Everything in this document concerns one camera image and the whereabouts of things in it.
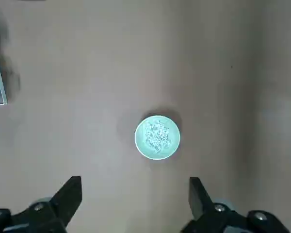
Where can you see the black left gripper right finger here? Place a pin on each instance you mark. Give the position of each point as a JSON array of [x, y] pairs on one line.
[[201, 201]]

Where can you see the pale green ceramic bowl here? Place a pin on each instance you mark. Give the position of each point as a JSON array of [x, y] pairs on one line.
[[141, 143]]

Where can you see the heap of clear ice cubes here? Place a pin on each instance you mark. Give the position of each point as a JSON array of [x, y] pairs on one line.
[[157, 136]]

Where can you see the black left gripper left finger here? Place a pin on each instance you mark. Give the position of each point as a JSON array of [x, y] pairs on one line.
[[63, 204]]

